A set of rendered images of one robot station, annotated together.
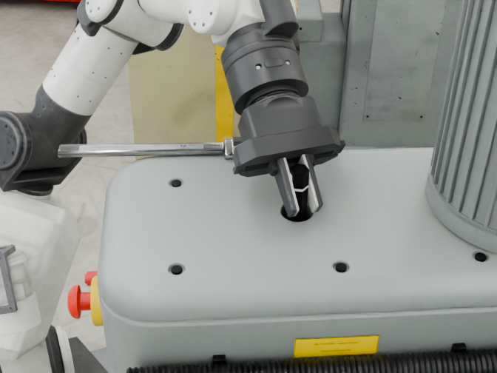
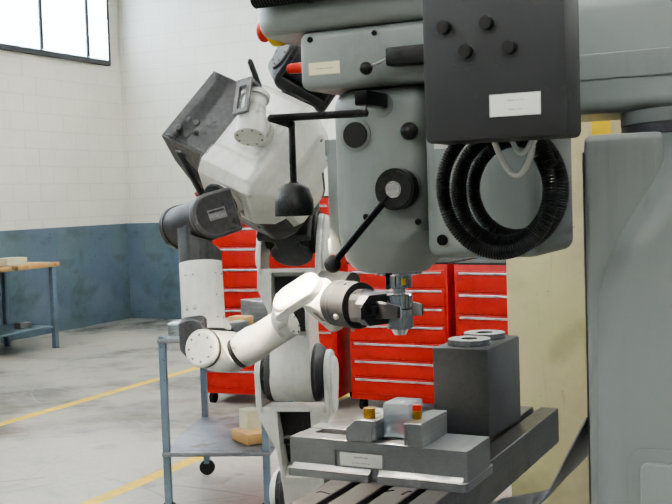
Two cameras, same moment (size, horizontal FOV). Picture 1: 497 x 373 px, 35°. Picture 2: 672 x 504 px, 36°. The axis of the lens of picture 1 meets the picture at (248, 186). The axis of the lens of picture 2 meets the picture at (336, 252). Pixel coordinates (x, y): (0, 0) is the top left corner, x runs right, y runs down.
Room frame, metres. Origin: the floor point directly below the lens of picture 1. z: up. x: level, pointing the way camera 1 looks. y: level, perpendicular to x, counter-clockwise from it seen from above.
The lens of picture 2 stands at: (-0.97, -0.93, 1.45)
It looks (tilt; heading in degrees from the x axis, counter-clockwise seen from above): 3 degrees down; 31
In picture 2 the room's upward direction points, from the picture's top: 2 degrees counter-clockwise
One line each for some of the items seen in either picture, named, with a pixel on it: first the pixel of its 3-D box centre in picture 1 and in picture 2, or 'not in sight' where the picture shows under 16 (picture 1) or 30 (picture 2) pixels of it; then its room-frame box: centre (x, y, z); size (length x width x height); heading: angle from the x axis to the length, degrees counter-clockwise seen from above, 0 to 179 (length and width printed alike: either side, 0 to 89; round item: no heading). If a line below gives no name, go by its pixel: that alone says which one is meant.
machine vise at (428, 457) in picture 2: not in sight; (388, 443); (0.69, -0.02, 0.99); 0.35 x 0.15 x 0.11; 94
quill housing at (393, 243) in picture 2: not in sight; (397, 181); (0.69, -0.06, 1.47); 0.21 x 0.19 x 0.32; 5
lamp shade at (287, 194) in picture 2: not in sight; (294, 198); (0.64, 0.13, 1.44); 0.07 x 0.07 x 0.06
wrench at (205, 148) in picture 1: (158, 149); not in sight; (0.80, 0.11, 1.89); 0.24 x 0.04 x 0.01; 93
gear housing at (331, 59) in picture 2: not in sight; (414, 60); (0.69, -0.10, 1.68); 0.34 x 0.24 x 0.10; 95
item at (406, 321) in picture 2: not in sight; (399, 313); (0.69, -0.05, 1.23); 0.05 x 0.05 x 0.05
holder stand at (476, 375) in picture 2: not in sight; (477, 381); (1.10, -0.02, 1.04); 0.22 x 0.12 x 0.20; 4
